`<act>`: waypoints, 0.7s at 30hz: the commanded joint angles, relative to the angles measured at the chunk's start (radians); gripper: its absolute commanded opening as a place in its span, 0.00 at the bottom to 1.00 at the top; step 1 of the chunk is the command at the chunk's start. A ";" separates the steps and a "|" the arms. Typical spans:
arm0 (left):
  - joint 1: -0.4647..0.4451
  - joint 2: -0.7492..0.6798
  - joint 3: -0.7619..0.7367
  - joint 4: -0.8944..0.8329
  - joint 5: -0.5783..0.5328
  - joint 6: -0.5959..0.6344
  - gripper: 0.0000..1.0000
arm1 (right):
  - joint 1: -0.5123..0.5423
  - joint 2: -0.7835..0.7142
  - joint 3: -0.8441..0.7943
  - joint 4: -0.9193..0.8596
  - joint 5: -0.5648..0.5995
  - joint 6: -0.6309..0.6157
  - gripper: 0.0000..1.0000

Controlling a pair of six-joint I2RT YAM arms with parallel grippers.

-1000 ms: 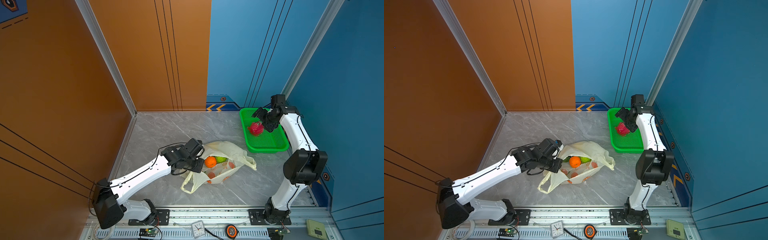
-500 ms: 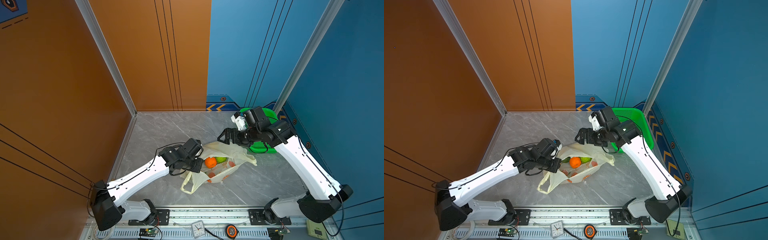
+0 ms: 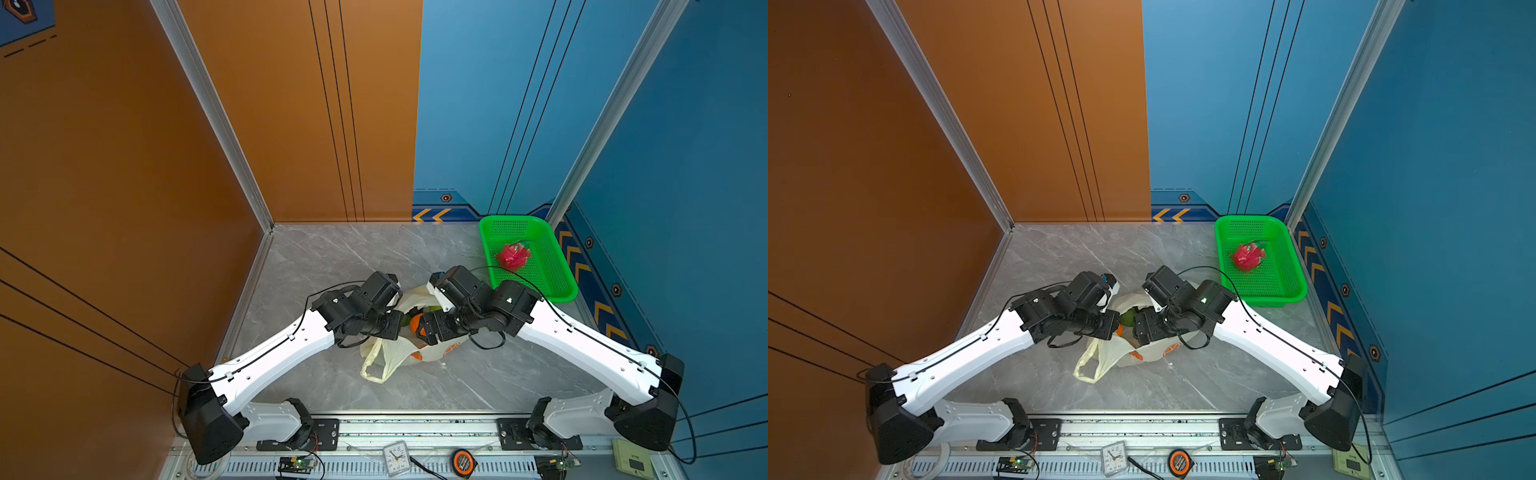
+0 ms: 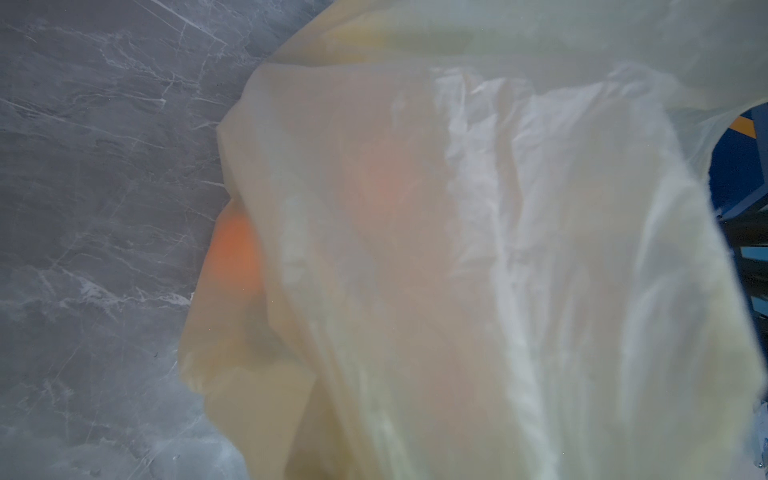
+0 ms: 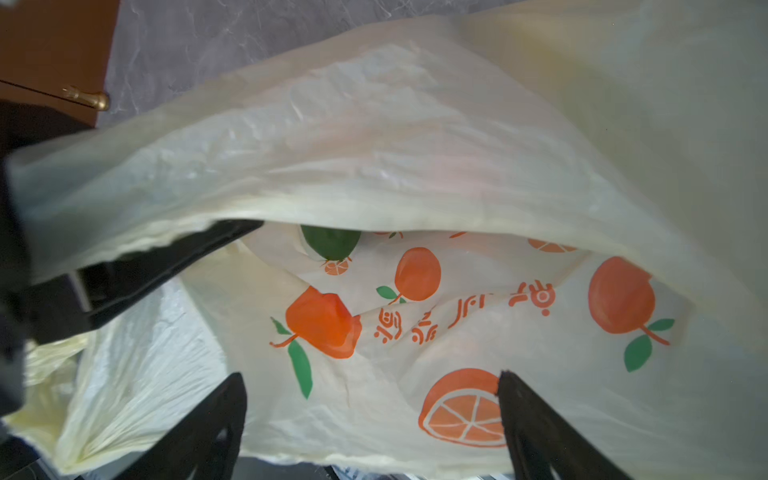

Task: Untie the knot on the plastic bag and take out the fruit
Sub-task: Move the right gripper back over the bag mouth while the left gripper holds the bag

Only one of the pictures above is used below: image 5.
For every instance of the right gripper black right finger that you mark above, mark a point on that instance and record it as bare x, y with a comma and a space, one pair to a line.
541, 443

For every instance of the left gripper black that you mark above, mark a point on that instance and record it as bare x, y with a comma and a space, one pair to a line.
85, 299

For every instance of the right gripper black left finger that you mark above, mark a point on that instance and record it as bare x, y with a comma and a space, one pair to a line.
204, 445

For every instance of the translucent yellowish plastic bag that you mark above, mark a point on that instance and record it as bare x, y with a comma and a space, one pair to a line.
574, 191

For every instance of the small brass knob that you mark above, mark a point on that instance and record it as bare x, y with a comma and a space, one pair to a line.
99, 101

